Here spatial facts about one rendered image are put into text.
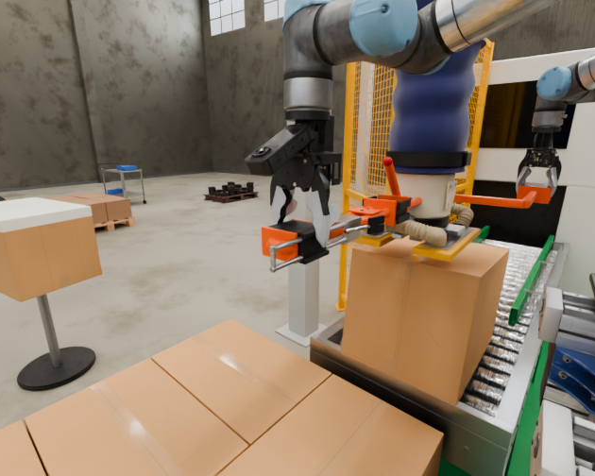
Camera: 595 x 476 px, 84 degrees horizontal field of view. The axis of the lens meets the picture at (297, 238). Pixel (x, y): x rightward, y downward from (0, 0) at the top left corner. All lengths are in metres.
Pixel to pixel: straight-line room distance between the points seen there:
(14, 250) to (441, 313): 1.83
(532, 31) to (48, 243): 9.92
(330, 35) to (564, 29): 9.81
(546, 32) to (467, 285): 9.40
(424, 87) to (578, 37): 9.27
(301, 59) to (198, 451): 0.99
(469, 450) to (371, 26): 1.14
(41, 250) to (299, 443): 1.53
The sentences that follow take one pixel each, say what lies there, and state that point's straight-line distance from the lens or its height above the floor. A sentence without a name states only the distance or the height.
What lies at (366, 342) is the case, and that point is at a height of 0.70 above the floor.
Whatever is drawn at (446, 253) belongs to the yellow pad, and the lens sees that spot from 0.92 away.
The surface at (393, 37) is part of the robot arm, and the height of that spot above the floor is 1.48.
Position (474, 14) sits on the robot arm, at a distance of 0.54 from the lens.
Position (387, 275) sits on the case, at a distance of 1.12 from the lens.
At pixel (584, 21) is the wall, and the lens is 10.26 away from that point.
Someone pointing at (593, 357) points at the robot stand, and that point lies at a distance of 1.02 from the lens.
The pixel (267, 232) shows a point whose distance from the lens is 0.55.
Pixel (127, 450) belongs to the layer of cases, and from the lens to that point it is 1.18.
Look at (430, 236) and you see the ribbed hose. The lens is 0.90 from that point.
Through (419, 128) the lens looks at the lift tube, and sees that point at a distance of 0.97.
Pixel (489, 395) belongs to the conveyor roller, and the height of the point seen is 0.54.
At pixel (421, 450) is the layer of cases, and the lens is 1.14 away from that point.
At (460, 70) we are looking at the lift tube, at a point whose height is 1.53.
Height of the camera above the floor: 1.36
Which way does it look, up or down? 16 degrees down
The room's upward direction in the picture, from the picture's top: straight up
